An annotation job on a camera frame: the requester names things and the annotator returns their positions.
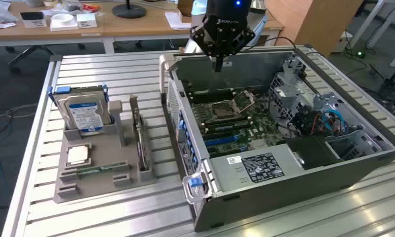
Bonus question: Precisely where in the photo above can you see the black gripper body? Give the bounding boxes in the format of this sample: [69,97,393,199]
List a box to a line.
[201,0,252,59]

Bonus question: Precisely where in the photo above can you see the black graphics card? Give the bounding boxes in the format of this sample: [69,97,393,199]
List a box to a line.
[129,95,150,173]

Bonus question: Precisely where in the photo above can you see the stack of papers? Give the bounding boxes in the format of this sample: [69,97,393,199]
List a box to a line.
[164,11,192,31]

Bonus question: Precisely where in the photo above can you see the brown cardboard box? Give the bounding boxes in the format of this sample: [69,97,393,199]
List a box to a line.
[177,0,197,17]

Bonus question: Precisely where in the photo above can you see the wooden desk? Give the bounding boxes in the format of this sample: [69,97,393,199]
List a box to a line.
[0,0,284,47]

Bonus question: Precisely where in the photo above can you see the wooden cabinet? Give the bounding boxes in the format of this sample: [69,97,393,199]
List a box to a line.
[264,0,364,57]

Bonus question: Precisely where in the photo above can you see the black lamp base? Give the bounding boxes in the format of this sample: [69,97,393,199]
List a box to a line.
[110,0,148,19]

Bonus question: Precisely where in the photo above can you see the metal drive cage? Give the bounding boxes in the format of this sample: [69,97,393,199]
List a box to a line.
[268,55,316,129]

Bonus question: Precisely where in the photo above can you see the CPU socket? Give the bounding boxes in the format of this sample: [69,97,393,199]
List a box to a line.
[209,101,241,121]

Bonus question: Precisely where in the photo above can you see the white labelled box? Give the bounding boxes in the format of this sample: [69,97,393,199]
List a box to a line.
[76,13,98,29]

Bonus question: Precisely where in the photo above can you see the red package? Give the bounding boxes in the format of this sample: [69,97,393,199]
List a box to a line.
[81,3,101,13]

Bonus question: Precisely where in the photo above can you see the green RAM stick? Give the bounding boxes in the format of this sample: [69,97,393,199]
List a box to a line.
[204,120,250,132]
[62,161,128,175]

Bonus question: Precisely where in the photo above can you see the green motherboard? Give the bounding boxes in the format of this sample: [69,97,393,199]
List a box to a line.
[180,81,287,158]

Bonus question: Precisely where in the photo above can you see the flat white box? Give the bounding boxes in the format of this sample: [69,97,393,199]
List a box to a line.
[49,21,80,32]

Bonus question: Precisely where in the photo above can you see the black expansion slot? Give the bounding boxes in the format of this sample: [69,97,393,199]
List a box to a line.
[201,130,238,140]

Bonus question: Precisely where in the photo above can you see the blue expansion slot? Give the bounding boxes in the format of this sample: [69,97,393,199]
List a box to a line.
[204,134,241,148]

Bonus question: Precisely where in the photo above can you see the hard disk with blue caddy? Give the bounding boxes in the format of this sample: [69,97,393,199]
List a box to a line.
[47,83,110,136]

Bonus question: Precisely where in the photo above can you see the black tripod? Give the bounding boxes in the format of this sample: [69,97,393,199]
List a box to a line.
[368,55,395,104]

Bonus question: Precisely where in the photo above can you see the white box with black top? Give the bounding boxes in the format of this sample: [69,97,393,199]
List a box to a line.
[19,11,47,28]

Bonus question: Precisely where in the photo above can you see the black chair base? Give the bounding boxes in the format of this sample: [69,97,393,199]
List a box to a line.
[5,44,55,74]

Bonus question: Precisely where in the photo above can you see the grey power supply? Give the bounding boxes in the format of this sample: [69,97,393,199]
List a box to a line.
[209,144,305,194]

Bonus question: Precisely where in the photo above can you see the metal disk bay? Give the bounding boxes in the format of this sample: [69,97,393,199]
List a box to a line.
[324,129,383,161]

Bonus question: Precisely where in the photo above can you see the grey parts rack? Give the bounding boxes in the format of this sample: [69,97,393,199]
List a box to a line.
[51,100,157,203]

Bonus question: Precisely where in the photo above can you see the silver CPU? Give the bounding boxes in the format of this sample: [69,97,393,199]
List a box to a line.
[66,145,90,165]

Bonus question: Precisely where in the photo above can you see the clear plastic bag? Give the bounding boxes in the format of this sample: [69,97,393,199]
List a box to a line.
[0,0,18,23]

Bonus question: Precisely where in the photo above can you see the grey open PC case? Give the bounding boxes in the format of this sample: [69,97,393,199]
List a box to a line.
[157,44,395,233]

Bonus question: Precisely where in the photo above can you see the black power cable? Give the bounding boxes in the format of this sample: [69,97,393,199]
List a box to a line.
[246,36,299,51]

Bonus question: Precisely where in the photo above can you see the white wall device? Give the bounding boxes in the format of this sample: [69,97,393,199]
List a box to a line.
[337,31,353,54]

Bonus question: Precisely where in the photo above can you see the red wire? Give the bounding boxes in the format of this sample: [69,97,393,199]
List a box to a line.
[309,115,320,136]

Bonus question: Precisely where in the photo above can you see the blue wire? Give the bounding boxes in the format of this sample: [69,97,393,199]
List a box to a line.
[320,110,349,136]

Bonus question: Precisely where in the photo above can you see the white floor cable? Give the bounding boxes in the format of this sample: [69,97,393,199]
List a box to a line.
[0,103,37,119]

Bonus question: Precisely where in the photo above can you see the blue floor cable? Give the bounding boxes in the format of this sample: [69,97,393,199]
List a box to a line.
[0,118,13,213]

